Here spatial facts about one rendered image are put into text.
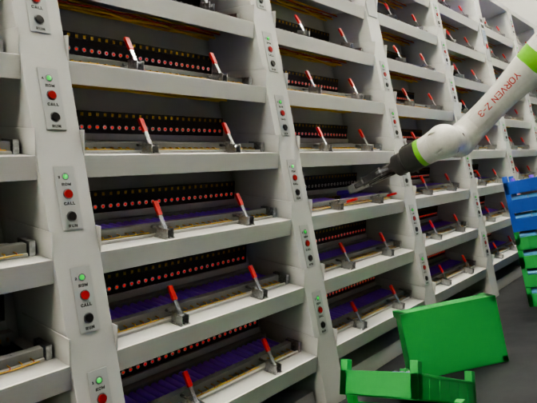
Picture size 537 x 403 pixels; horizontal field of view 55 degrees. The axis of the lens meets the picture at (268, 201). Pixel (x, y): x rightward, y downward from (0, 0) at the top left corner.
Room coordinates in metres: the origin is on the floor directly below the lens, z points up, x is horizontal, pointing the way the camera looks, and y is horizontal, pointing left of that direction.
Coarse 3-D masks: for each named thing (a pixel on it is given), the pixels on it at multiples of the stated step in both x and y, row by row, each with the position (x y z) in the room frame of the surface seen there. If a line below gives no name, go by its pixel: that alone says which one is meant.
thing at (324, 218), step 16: (320, 192) 1.90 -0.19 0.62; (368, 192) 2.10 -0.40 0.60; (384, 192) 2.03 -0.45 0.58; (400, 192) 2.01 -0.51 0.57; (352, 208) 1.74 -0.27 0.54; (368, 208) 1.80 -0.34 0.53; (384, 208) 1.89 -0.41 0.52; (400, 208) 1.99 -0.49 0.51; (320, 224) 1.59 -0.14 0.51; (336, 224) 1.66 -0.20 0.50
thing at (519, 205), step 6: (510, 198) 2.23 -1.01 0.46; (528, 198) 2.19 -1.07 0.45; (534, 198) 2.18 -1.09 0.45; (510, 204) 2.23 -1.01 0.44; (516, 204) 2.22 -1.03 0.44; (522, 204) 2.20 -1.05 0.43; (528, 204) 2.19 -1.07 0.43; (534, 204) 2.18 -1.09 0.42; (510, 210) 2.23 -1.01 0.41; (516, 210) 2.22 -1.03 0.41; (522, 210) 2.21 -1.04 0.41; (528, 210) 2.19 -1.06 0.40
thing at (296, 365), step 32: (192, 352) 1.37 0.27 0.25; (224, 352) 1.43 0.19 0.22; (256, 352) 1.44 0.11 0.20; (288, 352) 1.47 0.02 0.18; (128, 384) 1.22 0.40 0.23; (160, 384) 1.25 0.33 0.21; (192, 384) 1.18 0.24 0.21; (224, 384) 1.30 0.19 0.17; (256, 384) 1.30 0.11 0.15; (288, 384) 1.39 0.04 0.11
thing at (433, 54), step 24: (432, 0) 2.56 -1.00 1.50; (408, 24) 2.62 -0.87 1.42; (432, 24) 2.54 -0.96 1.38; (408, 48) 2.64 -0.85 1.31; (432, 48) 2.56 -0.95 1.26; (432, 96) 2.59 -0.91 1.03; (456, 96) 2.60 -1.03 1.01; (432, 120) 2.61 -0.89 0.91; (456, 120) 2.55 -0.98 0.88; (432, 168) 2.64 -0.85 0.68; (456, 168) 2.56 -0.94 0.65; (480, 240) 2.54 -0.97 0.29; (480, 288) 2.57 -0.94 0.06
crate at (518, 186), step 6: (504, 180) 2.23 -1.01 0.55; (510, 180) 2.38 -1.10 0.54; (522, 180) 2.19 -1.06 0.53; (528, 180) 2.18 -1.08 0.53; (534, 180) 2.17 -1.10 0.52; (504, 186) 2.23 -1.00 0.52; (510, 186) 2.22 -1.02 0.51; (516, 186) 2.21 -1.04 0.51; (522, 186) 2.20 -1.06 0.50; (528, 186) 2.18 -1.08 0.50; (534, 186) 2.17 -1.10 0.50; (510, 192) 2.22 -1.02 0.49; (516, 192) 2.21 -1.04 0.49; (522, 192) 2.20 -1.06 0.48
